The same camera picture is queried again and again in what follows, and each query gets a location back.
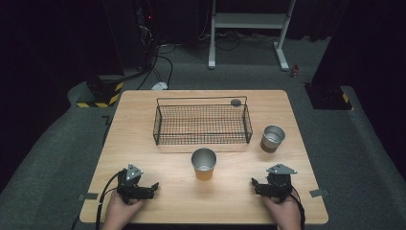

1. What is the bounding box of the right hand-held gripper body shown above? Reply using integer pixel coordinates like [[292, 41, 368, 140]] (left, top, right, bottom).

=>
[[263, 163, 299, 203]]

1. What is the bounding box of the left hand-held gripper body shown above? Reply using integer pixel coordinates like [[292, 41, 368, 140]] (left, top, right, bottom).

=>
[[116, 163, 151, 205]]

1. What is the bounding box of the silver metal cup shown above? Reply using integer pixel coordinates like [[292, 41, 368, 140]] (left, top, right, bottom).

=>
[[259, 125, 286, 154]]

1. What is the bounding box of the orange cup with metal inside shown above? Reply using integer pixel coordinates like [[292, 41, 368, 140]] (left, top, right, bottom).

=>
[[191, 147, 218, 182]]

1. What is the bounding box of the black wire basket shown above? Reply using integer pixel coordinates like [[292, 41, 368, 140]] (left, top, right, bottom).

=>
[[152, 95, 254, 147]]

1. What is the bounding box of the person's left hand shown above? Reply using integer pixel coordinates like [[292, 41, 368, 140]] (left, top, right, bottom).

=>
[[102, 191, 147, 230]]

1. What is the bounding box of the person's right hand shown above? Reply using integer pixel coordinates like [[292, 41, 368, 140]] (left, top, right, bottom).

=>
[[262, 195, 303, 230]]

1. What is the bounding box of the grey tape piece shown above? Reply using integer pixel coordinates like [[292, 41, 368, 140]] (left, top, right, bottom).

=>
[[308, 188, 329, 198], [79, 192, 100, 201]]

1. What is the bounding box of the white power adapter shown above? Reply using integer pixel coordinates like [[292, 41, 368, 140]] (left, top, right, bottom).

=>
[[150, 81, 169, 91]]

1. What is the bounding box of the black base with yellow stripes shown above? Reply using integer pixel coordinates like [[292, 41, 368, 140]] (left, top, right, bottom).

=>
[[76, 75, 124, 109]]

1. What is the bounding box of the black base with yellow corner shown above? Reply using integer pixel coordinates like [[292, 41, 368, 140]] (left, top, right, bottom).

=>
[[304, 81, 354, 111]]

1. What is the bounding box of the dark equipment rack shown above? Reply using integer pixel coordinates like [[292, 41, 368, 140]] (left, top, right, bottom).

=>
[[135, 0, 161, 72]]

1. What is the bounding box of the white metal stand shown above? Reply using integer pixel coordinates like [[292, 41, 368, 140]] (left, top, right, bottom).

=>
[[208, 0, 298, 72]]

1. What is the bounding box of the left hand-held gripper cable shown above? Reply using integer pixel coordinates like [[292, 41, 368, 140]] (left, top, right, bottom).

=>
[[95, 171, 124, 230]]

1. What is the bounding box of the hand-held gripper cable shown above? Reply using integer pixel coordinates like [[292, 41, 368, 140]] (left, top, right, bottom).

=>
[[288, 185, 306, 230], [95, 171, 124, 230]]

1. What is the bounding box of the right hand-held gripper cable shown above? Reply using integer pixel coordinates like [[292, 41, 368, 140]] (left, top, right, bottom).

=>
[[288, 185, 306, 230]]

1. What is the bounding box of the black floor cable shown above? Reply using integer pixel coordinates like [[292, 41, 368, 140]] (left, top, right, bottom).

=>
[[137, 44, 177, 90]]

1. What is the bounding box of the bundle of dark cables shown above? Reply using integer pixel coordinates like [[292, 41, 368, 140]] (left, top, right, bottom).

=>
[[197, 30, 279, 52]]

